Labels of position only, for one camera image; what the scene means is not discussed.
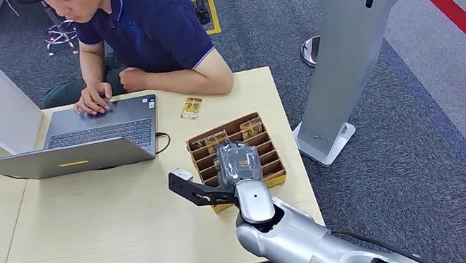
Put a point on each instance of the yellow arrow key card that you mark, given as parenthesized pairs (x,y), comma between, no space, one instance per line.
(200,143)
(252,128)
(191,108)

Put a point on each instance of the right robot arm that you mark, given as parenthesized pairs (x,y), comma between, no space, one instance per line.
(299,242)

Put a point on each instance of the grey laptop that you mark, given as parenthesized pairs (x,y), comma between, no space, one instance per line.
(94,125)

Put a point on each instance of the person's right hand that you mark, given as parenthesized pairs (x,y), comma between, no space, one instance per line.
(92,99)

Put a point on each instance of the hotel print key card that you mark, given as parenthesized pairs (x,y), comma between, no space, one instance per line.
(218,141)

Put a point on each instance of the person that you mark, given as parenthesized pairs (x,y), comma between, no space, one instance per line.
(148,21)

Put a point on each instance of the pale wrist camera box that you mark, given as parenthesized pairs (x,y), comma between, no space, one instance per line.
(182,175)

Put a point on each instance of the grey kiosk stand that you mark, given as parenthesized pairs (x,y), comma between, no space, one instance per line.
(344,59)

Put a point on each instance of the person's left forearm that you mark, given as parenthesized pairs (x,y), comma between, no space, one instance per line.
(192,83)

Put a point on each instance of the round chrome stanchion base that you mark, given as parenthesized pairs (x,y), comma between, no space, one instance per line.
(310,52)

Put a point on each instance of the black camera bracket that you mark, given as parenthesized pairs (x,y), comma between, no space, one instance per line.
(198,195)

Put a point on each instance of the yellow floor tape square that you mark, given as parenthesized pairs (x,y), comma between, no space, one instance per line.
(214,15)

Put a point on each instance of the person's left hand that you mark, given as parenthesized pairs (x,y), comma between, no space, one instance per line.
(133,78)

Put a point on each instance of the wooden card rack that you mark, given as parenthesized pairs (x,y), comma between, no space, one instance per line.
(271,162)

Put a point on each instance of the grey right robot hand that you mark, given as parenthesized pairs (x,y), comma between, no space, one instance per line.
(238,162)

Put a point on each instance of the chrome chair base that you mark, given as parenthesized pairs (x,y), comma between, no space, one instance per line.
(60,34)

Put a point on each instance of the person's right forearm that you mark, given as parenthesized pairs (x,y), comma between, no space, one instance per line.
(94,66)

